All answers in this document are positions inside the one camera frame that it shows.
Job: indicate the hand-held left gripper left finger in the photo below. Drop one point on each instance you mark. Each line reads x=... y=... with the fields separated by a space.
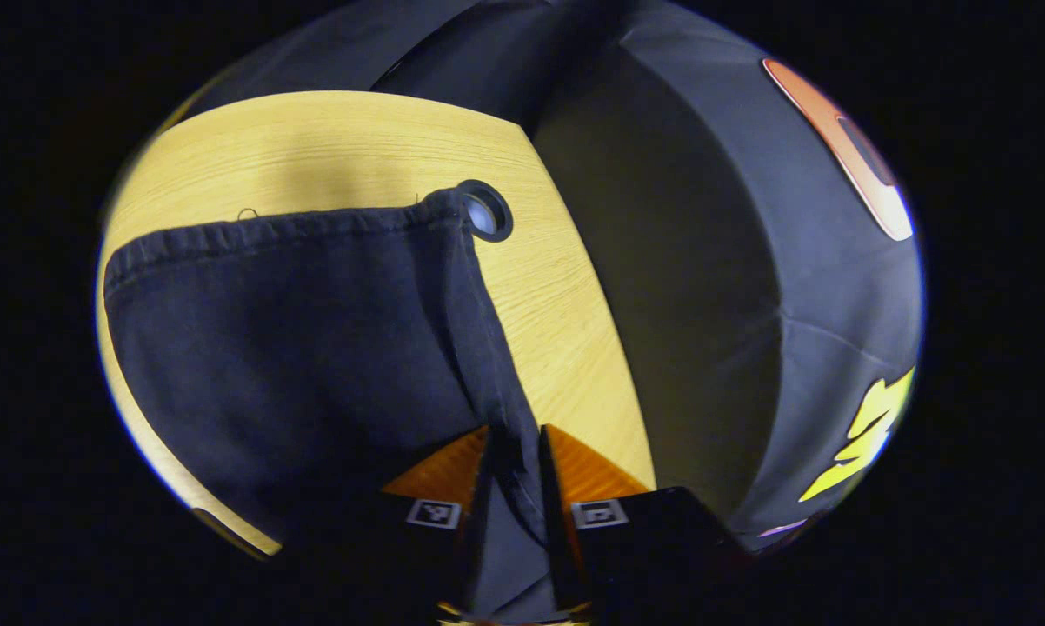
x=477 y=522

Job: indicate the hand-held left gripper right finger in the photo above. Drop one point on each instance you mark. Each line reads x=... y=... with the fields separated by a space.
x=557 y=522

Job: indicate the dark blue jeans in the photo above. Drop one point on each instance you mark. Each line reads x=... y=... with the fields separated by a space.
x=296 y=348

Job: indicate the black backdrop cloth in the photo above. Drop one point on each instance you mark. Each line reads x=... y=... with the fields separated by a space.
x=705 y=304

